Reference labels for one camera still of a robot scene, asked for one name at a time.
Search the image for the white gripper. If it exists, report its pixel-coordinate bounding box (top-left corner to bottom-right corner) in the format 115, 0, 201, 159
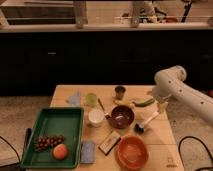
151, 86, 171, 113

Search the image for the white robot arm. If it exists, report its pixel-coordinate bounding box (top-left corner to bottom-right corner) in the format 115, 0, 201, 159
152, 65, 213, 127

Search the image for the dark maroon bowl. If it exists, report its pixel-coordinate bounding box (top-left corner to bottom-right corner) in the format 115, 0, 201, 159
110, 105, 135, 129

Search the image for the red orange bowl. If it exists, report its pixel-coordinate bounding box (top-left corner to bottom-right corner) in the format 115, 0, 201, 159
115, 136, 149, 171

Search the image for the yellow banana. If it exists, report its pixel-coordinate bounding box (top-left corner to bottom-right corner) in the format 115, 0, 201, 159
113, 99, 135, 109

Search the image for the metal cup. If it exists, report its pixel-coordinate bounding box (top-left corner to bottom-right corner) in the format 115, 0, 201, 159
115, 85, 126, 100

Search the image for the brown white small box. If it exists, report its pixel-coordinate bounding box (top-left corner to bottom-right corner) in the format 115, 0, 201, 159
99, 131, 121, 155

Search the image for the white cup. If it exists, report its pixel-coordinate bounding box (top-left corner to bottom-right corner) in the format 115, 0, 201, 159
88, 109, 104, 127

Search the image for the green cup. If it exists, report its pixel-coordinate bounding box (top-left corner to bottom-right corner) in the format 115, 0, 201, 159
86, 93, 97, 107

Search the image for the blue sponge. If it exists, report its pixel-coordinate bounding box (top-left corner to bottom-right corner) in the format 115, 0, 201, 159
80, 140, 95, 164

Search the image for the light blue cloth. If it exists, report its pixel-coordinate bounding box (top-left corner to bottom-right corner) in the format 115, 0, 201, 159
66, 92, 81, 107

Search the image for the green plastic tray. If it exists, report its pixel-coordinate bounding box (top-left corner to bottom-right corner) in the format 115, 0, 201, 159
21, 107, 84, 169

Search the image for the orange peach fruit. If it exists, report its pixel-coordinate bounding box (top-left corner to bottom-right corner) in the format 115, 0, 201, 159
53, 144, 68, 160

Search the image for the bunch of red grapes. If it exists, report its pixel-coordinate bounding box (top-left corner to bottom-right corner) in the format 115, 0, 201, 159
34, 135, 65, 152

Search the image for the white handled dish brush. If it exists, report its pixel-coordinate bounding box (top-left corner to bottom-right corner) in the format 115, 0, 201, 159
134, 111, 159, 134

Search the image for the black cable right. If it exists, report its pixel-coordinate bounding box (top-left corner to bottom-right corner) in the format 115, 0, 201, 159
178, 135, 213, 171

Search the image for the black cable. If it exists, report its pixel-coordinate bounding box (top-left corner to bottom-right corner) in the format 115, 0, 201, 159
178, 135, 213, 171
0, 135, 22, 168

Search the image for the wooden handled spoon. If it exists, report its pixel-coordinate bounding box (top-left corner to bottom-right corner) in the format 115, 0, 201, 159
97, 98, 110, 119

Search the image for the black cable left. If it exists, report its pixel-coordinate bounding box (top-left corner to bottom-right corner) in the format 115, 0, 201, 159
0, 135, 22, 168

